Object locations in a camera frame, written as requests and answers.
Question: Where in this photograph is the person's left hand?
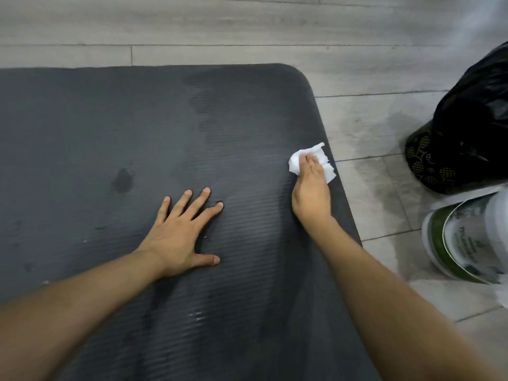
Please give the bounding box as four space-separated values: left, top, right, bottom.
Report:
134 187 224 279

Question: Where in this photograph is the person's right forearm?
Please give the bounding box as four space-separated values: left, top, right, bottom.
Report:
309 216 501 381

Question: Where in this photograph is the black trash bag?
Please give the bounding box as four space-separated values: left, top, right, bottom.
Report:
430 40 508 187

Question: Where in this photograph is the person's right hand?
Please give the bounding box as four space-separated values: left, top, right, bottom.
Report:
292 153 334 231

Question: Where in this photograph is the white wipe tub green spout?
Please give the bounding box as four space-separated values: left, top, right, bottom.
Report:
421 188 508 286

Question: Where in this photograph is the black patterned trash bin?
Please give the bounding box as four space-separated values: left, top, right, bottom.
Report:
404 121 508 195

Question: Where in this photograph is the person's left forearm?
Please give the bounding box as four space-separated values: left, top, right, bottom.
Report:
0 249 164 381

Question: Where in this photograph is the dark grey yoga mat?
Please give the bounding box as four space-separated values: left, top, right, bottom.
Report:
0 63 382 381

